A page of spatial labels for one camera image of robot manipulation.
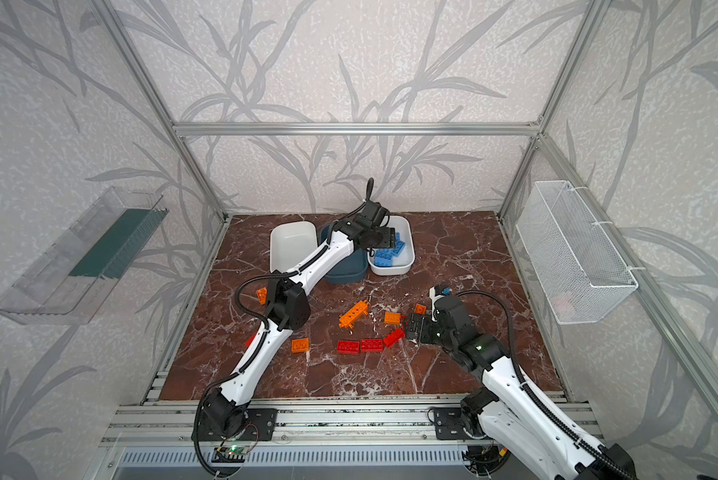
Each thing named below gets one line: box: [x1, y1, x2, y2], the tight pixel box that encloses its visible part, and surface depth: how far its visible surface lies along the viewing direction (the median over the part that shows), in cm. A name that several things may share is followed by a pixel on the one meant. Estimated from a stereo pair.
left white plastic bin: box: [269, 221, 318, 273], surface depth 111 cm
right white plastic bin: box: [366, 215, 415, 276], surface depth 105 cm
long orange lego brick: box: [338, 300, 370, 328], surface depth 94 cm
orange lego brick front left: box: [291, 338, 311, 353], surface depth 88 cm
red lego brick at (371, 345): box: [360, 338, 384, 353], surface depth 88 cm
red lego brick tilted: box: [383, 328, 405, 348], surface depth 88 cm
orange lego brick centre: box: [384, 312, 401, 325], surface depth 93 cm
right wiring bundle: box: [462, 442, 510, 477], surface depth 71 cm
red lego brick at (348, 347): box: [336, 340, 360, 355], surface depth 87 cm
